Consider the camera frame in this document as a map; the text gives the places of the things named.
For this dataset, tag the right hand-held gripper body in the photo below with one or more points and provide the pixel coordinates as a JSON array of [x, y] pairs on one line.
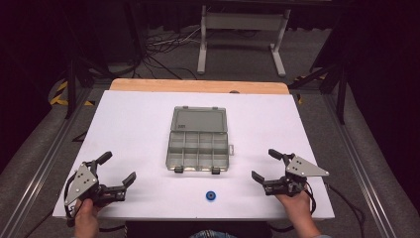
[[302, 168]]

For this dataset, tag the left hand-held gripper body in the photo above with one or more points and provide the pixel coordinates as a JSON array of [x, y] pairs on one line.
[[81, 183]]

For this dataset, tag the small blue round wheel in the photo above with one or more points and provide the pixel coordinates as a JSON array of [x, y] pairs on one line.
[[210, 195]]

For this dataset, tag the clear plastic organizer box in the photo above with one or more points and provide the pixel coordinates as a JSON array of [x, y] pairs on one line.
[[198, 142]]

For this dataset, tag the person's left hand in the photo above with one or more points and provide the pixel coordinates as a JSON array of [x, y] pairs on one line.
[[86, 213]]

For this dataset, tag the person's right hand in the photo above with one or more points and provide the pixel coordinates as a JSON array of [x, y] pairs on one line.
[[295, 206]]

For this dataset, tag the white board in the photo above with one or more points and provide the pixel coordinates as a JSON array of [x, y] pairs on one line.
[[138, 132]]

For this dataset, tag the person's blue jeans legs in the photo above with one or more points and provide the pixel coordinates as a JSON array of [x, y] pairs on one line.
[[213, 234]]

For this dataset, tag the yellow black floor tape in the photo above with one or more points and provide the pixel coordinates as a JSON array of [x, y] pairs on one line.
[[61, 95]]

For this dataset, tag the black tripod stand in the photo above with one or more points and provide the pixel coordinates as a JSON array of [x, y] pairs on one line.
[[341, 95], [71, 89]]

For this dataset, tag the wooden table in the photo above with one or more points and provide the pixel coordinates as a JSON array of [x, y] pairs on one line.
[[198, 86]]

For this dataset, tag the white metal stand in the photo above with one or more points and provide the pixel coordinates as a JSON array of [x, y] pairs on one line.
[[242, 21]]

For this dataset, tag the aluminium floor rail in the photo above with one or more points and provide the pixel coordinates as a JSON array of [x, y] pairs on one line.
[[43, 168], [358, 165]]

